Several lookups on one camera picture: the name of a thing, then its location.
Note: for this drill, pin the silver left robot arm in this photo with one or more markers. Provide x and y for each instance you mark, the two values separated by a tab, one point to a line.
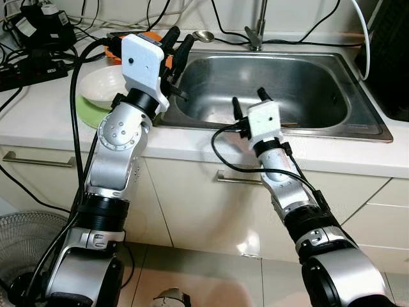
121	137

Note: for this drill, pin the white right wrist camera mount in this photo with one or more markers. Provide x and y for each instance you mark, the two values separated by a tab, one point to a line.
263	121

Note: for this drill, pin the white kitchen base cabinet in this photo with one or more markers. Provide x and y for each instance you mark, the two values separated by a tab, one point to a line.
192	211

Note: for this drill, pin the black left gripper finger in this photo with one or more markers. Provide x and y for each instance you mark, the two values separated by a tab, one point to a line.
171	39
183	54

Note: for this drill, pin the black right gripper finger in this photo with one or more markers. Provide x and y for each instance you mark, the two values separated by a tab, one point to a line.
263	96
237	110

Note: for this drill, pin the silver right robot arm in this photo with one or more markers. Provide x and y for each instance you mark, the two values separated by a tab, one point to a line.
287	185

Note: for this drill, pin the white bowl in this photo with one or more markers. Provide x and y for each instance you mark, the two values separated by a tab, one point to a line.
102	86

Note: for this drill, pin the stainless steel sink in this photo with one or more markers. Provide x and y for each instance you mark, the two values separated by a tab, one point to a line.
300	83

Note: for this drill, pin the grey robot foot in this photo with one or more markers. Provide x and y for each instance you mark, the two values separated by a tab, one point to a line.
171	298

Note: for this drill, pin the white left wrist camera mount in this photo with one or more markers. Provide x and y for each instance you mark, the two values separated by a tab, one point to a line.
140	64

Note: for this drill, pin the black power strip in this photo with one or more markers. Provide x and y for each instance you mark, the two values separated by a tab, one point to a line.
32	71

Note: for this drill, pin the light green plate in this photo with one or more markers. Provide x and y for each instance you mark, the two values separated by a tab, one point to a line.
92	118

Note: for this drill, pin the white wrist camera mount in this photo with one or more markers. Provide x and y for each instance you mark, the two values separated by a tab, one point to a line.
263	121
140	64

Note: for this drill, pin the chrome kitchen faucet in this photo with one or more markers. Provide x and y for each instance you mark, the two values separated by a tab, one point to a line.
257	35

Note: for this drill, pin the metal spoon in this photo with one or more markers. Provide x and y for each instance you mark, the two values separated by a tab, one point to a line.
203	36

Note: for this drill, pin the black power adapter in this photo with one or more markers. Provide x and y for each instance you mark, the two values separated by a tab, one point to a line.
41	29

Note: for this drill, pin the grey floor fan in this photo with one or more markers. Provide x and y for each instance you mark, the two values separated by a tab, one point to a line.
25	249

